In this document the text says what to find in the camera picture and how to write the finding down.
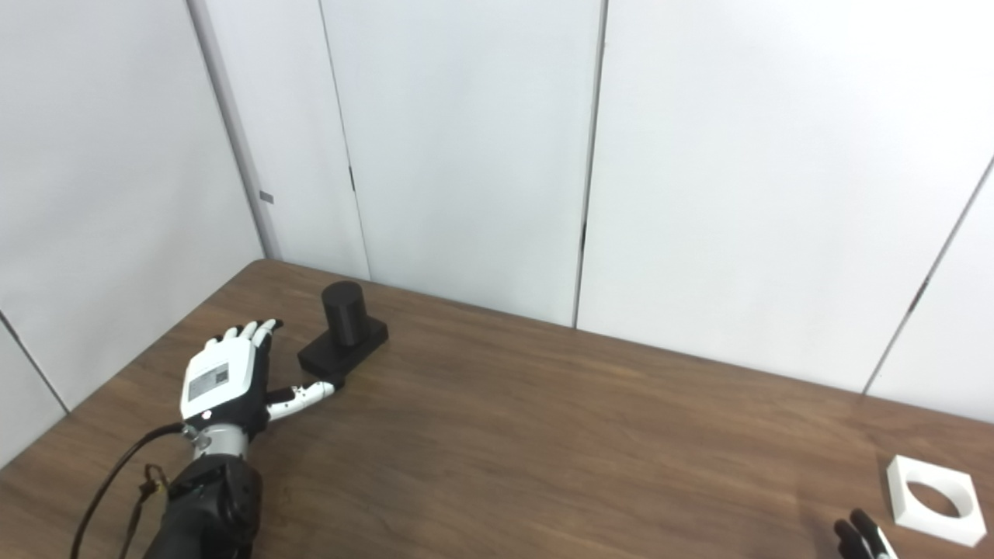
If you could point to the grey wall corner post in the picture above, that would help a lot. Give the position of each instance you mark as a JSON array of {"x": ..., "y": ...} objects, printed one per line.
[{"x": 233, "y": 132}]

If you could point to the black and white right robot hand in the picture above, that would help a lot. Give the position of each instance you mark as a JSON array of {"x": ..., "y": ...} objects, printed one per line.
[{"x": 858, "y": 539}]

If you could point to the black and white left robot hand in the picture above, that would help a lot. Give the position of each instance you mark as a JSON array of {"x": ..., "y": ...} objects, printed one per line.
[{"x": 221, "y": 380}]

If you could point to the white square piece with hole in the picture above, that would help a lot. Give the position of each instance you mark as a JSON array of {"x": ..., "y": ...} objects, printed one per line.
[{"x": 905, "y": 497}]

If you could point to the black peg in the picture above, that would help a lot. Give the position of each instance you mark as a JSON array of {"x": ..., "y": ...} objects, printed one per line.
[{"x": 345, "y": 318}]

